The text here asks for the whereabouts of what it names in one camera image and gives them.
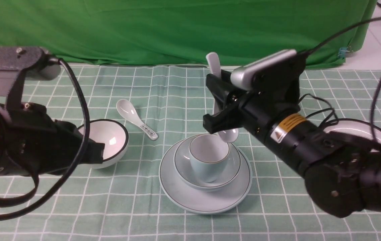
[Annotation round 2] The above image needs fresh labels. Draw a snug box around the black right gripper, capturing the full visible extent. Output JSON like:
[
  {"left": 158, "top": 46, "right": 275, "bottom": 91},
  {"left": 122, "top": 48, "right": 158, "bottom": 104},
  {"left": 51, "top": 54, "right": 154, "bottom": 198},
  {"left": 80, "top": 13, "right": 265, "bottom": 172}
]
[{"left": 203, "top": 54, "right": 306, "bottom": 134}]

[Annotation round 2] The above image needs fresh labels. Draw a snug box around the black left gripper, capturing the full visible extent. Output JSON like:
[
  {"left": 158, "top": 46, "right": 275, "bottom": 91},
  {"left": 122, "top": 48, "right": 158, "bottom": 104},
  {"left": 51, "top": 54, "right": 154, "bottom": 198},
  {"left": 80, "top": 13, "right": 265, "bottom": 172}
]
[{"left": 53, "top": 119, "right": 105, "bottom": 174}]

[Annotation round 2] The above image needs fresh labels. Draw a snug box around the light blue ceramic cup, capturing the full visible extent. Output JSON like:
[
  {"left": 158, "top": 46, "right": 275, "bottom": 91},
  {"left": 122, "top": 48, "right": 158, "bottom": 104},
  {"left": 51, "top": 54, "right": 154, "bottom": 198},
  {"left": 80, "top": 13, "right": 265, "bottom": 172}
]
[{"left": 188, "top": 134, "right": 230, "bottom": 182}]

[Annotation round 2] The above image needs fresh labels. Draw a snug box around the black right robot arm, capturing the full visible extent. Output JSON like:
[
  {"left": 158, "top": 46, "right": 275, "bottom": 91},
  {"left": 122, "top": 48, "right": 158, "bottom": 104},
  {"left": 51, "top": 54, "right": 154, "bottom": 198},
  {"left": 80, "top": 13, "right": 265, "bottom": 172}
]
[{"left": 203, "top": 50, "right": 381, "bottom": 218}]

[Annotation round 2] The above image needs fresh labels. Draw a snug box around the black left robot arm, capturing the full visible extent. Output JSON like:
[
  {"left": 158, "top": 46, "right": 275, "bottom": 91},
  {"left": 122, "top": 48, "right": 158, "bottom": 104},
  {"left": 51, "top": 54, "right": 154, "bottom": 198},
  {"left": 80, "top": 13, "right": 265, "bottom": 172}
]
[{"left": 0, "top": 103, "right": 129, "bottom": 176}]

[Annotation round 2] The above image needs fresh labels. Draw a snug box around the white ceramic bowl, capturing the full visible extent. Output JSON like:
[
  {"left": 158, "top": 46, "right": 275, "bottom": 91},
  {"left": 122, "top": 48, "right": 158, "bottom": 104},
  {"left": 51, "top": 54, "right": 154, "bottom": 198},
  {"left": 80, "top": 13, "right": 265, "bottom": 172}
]
[{"left": 81, "top": 119, "right": 129, "bottom": 169}]

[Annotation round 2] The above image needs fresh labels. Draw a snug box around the white patterned ceramic spoon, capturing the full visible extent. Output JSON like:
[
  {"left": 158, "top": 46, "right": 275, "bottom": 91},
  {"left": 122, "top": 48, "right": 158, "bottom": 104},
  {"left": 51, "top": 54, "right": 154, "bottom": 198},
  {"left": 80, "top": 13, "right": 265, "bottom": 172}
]
[{"left": 116, "top": 99, "right": 158, "bottom": 141}]

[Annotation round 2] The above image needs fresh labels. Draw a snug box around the green checkered tablecloth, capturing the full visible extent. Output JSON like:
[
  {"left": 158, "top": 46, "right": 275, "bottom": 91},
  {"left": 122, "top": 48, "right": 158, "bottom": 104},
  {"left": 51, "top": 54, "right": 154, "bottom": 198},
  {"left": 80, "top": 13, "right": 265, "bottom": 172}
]
[{"left": 0, "top": 66, "right": 381, "bottom": 241}]

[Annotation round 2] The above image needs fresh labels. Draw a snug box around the small light blue saucer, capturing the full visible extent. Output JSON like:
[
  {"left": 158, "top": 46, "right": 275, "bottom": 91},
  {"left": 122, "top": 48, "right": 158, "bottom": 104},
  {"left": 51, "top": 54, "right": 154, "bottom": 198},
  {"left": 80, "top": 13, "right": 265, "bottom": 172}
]
[{"left": 173, "top": 135, "right": 241, "bottom": 191}]

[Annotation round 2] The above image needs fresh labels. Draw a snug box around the green backdrop curtain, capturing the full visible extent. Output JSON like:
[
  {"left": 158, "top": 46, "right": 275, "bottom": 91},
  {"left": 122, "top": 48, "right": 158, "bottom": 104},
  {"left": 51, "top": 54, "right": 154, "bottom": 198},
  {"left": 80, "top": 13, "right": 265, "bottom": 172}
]
[{"left": 0, "top": 0, "right": 376, "bottom": 66}]

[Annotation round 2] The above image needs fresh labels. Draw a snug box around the black-rimmed illustrated plate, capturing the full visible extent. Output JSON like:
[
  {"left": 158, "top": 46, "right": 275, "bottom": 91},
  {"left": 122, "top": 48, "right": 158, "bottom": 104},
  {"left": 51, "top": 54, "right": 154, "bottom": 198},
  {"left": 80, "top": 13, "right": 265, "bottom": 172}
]
[{"left": 320, "top": 118, "right": 381, "bottom": 144}]

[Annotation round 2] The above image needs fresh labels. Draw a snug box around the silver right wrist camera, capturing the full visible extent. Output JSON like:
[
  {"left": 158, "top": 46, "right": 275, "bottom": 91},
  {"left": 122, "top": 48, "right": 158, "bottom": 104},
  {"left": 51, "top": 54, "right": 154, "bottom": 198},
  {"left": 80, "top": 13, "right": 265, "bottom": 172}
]
[{"left": 230, "top": 49, "right": 297, "bottom": 91}]

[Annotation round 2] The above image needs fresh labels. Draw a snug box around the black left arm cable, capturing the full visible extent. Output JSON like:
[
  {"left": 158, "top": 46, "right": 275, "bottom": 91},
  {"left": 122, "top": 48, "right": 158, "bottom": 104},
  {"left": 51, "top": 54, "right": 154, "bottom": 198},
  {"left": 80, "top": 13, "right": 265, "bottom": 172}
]
[{"left": 0, "top": 57, "right": 91, "bottom": 222}]

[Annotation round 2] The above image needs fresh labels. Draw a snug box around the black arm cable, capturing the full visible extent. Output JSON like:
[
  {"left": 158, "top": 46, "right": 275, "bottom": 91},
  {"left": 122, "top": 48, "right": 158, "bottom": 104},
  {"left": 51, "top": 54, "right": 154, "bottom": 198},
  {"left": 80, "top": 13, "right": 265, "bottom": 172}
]
[
  {"left": 0, "top": 57, "right": 91, "bottom": 222},
  {"left": 298, "top": 17, "right": 381, "bottom": 148}
]

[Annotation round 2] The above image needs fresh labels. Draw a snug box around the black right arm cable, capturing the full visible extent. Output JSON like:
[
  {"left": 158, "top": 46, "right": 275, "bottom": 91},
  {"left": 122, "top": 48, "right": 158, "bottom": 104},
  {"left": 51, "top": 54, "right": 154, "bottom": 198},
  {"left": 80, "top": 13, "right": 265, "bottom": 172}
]
[{"left": 298, "top": 17, "right": 381, "bottom": 148}]

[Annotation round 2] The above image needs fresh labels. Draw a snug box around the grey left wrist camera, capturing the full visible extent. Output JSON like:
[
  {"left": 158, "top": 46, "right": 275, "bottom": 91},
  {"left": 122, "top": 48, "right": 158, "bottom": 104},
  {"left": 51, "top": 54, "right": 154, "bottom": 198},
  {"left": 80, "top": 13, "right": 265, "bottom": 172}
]
[{"left": 0, "top": 46, "right": 61, "bottom": 109}]

